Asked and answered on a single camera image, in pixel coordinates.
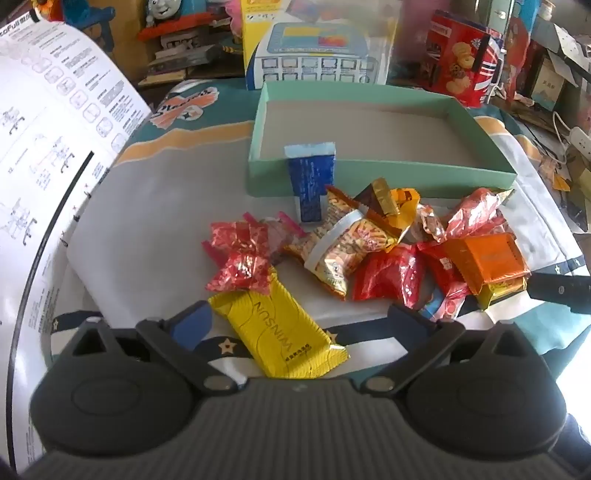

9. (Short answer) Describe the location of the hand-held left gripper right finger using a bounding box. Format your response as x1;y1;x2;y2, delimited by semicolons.
360;302;537;398

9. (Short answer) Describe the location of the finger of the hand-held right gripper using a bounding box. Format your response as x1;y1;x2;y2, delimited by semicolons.
526;273;591;315

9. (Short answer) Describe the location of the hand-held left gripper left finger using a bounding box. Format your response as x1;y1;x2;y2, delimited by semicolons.
69;299;242;398

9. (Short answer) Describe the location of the pink blue candy packet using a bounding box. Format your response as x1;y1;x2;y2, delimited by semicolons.
418;288;472;324

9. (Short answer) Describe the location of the yellow biscuit packet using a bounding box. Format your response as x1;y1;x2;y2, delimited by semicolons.
475;277;527;311

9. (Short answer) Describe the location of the orange-red long packet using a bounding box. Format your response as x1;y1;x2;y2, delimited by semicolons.
417;242;472;296

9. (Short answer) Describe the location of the red foil candy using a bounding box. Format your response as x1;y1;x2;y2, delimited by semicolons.
202;220;278;296

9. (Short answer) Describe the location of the yellow snack packet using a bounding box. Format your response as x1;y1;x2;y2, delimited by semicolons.
208;268;350;380

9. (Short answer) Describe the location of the orange striped snack packet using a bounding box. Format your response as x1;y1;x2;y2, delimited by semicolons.
284;185;400;301

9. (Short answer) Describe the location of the silver pink foil packet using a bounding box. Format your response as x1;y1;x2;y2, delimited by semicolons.
413;205;448;243

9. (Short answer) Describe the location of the orange gold wrapper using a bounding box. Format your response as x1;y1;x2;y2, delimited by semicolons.
369;187;421;241

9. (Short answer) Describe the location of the red foil snack packet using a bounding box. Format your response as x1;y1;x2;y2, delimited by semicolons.
443;187;515;241

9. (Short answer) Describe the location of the brown gold snack packet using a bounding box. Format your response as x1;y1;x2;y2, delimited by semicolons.
353;178;402;217

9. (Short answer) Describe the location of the green cardboard box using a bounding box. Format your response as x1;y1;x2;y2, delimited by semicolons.
246;80;518;198

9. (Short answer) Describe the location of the blue snack packet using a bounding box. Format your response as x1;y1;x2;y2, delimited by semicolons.
283;142;338;224

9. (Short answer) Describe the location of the white power strip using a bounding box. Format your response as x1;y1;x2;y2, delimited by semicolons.
566;127;591;158

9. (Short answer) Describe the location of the beige printed box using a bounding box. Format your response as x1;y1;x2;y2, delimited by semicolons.
531;55;566;112

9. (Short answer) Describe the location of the white instruction sheet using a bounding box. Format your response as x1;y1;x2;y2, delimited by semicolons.
0;18;153;472

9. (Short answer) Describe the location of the red gift bag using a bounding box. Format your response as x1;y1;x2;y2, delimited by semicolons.
501;14;532;100

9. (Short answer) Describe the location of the white folded cardboard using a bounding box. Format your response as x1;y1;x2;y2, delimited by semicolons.
538;18;591;88

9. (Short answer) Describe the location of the red cookie tin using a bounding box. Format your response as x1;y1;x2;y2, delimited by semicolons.
420;9;505;108

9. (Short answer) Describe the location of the stack of books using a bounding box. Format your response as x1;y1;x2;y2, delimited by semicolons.
139;37;225;88

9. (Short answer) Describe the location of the toy tablet box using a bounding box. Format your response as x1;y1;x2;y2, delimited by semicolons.
241;0;402;90

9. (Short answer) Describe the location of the brown cardboard box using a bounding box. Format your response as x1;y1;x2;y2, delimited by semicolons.
90;0;155;86

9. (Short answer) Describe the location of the blue plastic toy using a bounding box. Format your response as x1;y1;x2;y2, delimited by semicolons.
65;0;116;51

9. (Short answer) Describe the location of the blue train toy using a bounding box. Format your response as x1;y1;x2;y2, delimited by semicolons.
137;0;218;42

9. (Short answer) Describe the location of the white cable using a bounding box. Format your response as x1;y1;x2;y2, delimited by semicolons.
551;111;571;162

